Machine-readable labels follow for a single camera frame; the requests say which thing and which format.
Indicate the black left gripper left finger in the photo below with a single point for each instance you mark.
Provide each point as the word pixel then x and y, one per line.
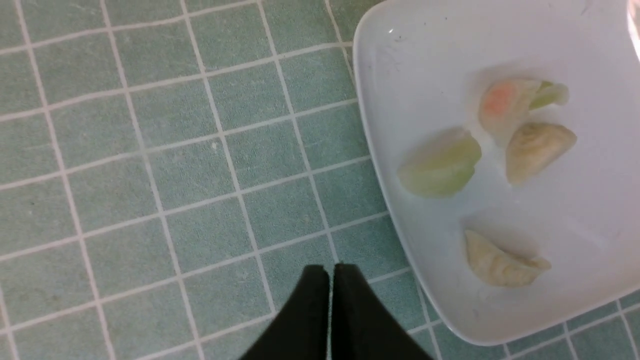
pixel 300 330

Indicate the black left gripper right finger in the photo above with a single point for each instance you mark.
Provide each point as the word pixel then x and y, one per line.
pixel 362 328

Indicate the cream white dumpling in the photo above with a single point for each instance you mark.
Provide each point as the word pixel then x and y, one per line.
pixel 499 268

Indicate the pink white dumpling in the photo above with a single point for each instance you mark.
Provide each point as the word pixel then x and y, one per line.
pixel 504 105

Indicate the green dumpling on plate left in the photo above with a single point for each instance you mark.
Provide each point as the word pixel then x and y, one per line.
pixel 442 165

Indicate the beige dumpling on plate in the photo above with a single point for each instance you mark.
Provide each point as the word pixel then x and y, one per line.
pixel 533 147

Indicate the small green dumpling on plate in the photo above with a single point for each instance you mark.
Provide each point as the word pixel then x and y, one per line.
pixel 549 93

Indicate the green checked tablecloth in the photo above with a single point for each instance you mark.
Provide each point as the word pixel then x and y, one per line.
pixel 168 168

